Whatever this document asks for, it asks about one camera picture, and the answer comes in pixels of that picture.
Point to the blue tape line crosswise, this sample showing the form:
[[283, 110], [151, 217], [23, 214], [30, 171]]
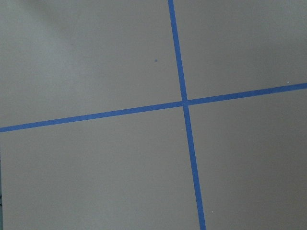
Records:
[[204, 100]]

